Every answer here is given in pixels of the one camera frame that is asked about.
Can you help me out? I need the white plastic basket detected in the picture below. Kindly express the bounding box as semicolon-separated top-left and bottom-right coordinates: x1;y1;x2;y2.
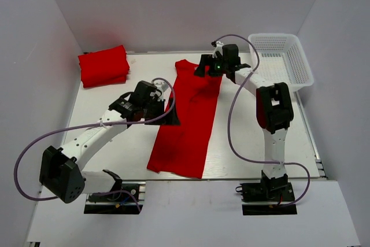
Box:
248;33;314;92

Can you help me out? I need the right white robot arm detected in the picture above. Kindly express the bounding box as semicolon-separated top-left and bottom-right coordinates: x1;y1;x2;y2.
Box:
194;41;294;200

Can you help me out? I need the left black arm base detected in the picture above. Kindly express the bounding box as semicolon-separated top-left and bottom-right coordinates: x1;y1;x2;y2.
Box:
84;182;146;215

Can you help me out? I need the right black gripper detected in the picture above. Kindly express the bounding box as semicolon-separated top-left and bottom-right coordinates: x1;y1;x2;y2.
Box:
194;54;228;78

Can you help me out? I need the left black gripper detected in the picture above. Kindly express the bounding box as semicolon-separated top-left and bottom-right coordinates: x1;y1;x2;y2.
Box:
142;97;180;126

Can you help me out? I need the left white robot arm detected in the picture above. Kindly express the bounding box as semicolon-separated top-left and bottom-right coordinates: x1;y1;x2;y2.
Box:
39;78;180;204

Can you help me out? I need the folded red t shirt stack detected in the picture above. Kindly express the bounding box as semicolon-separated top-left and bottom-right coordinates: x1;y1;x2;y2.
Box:
78;45;130;89

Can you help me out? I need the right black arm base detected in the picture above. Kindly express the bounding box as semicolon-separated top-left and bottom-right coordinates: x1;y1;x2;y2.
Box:
235;183;297;216

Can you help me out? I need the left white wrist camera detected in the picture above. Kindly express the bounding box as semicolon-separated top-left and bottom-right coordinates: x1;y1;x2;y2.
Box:
153;81;169;97

